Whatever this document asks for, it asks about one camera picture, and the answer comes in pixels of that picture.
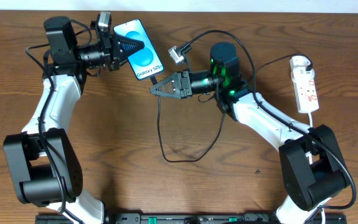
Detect white power strip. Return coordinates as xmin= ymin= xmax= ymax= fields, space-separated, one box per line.
xmin=290 ymin=55 xmax=319 ymax=114

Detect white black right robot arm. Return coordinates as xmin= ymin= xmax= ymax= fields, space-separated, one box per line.
xmin=150 ymin=42 xmax=356 ymax=223

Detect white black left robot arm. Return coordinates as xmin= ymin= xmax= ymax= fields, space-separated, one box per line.
xmin=3 ymin=11 xmax=144 ymax=223

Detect black charger cable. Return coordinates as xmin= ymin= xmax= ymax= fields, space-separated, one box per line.
xmin=149 ymin=53 xmax=314 ymax=163

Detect white power strip cord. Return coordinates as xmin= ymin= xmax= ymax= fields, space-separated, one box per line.
xmin=308 ymin=111 xmax=326 ymax=224

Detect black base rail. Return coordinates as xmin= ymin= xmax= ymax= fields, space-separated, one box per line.
xmin=34 ymin=213 xmax=347 ymax=224

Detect blue Galaxy smartphone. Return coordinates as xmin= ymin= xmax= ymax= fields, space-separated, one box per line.
xmin=113 ymin=19 xmax=164 ymax=80

